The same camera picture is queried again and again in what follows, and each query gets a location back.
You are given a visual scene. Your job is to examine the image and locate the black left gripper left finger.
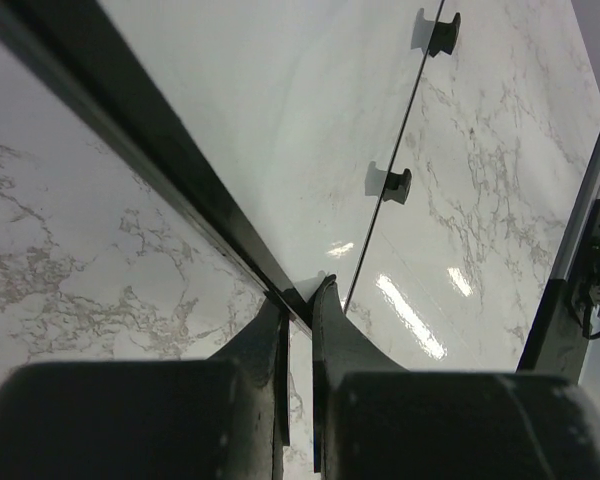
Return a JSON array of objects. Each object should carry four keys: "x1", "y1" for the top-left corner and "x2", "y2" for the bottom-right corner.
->
[{"x1": 0, "y1": 301, "x2": 289, "y2": 479}]

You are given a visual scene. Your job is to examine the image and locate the aluminium right corner post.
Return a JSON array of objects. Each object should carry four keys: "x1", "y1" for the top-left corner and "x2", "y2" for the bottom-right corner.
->
[{"x1": 517, "y1": 133, "x2": 600, "y2": 382}]

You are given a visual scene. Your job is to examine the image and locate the black-framed small whiteboard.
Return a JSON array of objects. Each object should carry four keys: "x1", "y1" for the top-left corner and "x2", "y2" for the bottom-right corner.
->
[{"x1": 0, "y1": 1, "x2": 440, "y2": 338}]

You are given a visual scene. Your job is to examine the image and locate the black whiteboard stand foot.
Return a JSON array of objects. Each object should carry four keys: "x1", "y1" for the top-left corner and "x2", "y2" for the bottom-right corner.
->
[
  {"x1": 410, "y1": 8, "x2": 461, "y2": 57},
  {"x1": 364, "y1": 162, "x2": 413, "y2": 205}
]

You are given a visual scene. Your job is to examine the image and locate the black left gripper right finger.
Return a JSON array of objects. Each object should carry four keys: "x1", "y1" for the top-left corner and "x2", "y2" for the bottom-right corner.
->
[{"x1": 311, "y1": 276, "x2": 600, "y2": 479}]

